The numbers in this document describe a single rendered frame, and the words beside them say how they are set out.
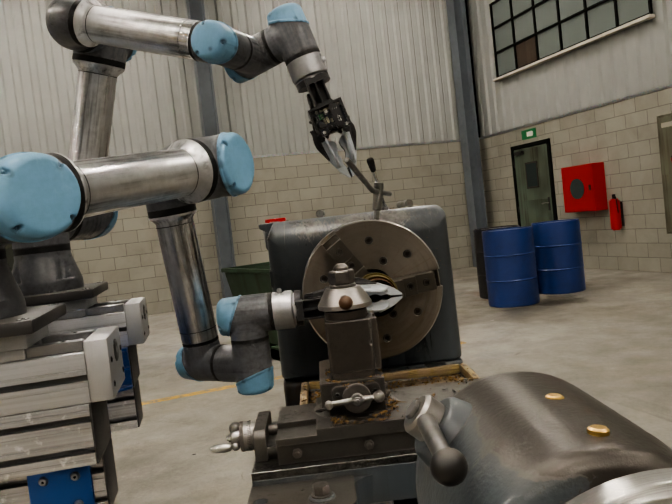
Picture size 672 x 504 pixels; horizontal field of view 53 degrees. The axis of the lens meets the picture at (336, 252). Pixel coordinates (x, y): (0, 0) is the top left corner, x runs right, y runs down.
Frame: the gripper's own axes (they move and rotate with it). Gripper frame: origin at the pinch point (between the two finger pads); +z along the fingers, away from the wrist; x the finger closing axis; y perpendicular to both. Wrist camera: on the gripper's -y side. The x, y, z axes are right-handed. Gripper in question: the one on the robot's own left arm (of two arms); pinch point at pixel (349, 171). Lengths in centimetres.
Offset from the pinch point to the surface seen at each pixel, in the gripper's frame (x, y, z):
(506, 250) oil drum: 177, -614, 119
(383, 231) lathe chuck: 2.6, -8.4, 14.7
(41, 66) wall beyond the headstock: -309, -936, -382
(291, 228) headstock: -16.6, -25.7, 6.1
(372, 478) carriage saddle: -17, 52, 42
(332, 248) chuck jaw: -9.4, -4.4, 13.7
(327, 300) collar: -13, 45, 18
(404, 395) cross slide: -8, 40, 37
